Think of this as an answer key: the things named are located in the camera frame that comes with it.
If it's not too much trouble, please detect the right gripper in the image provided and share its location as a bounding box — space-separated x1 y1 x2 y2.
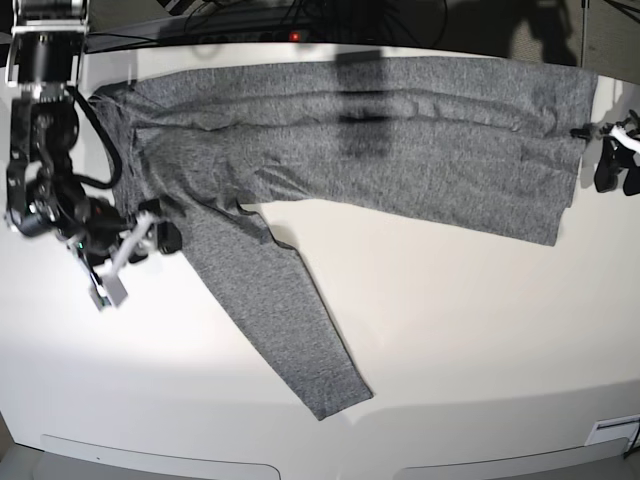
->
59 197 183 288

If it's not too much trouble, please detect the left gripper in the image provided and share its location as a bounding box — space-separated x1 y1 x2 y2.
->
570 117 639 196

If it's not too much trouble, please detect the grey long-sleeve T-shirt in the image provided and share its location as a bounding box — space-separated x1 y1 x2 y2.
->
89 57 598 420

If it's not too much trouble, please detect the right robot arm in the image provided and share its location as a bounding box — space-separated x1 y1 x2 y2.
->
5 1 182 287

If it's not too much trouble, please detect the thin metal pole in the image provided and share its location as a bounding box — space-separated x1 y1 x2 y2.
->
580 0 590 67

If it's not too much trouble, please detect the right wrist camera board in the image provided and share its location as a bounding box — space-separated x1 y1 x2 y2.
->
89 276 128 311

